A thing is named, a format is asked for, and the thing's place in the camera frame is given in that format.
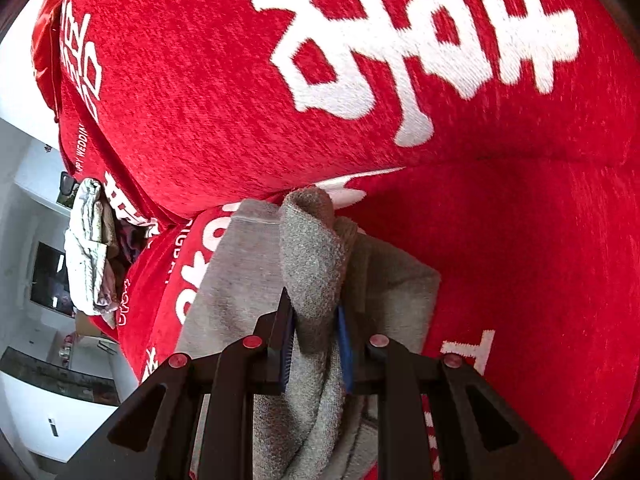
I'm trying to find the pale striped cloth pile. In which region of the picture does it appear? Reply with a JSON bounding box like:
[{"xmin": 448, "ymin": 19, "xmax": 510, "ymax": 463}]
[{"xmin": 64, "ymin": 178, "xmax": 119, "ymax": 328}]

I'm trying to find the dark wall screen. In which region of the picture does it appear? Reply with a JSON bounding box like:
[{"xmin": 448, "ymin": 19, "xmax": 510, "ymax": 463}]
[{"xmin": 29, "ymin": 242, "xmax": 75, "ymax": 318}]

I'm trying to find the red wedding blanket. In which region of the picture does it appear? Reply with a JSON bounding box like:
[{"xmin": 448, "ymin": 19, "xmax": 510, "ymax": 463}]
[{"xmin": 32, "ymin": 0, "xmax": 639, "ymax": 479}]

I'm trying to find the white cabinet with dark top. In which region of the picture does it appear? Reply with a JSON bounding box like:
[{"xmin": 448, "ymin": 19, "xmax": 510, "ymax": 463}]
[{"xmin": 1, "ymin": 347, "xmax": 120, "ymax": 463}]

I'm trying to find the grey knit garment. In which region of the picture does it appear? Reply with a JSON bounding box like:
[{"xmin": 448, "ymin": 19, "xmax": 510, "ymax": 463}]
[{"xmin": 177, "ymin": 188, "xmax": 439, "ymax": 479}]

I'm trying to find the dark plaid garment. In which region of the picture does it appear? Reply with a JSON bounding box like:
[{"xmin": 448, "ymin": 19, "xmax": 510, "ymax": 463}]
[{"xmin": 110, "ymin": 220, "xmax": 146, "ymax": 280}]

